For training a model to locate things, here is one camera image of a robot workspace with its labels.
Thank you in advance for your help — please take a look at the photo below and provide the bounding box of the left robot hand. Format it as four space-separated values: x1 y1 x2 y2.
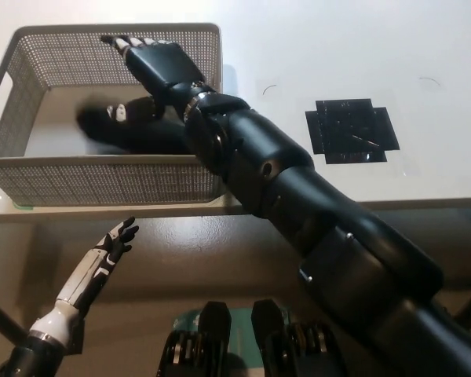
55 215 140 317

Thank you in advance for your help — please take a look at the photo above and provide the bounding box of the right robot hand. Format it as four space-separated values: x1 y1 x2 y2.
100 34 205 123

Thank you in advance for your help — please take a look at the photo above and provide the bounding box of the grey perforated plastic basket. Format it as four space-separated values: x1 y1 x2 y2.
0 22 223 207

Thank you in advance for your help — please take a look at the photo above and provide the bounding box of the black tape cross patch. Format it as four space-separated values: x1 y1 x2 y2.
304 97 401 166

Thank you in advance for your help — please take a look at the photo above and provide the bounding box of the black table foot bracket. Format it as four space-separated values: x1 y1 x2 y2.
68 313 86 355

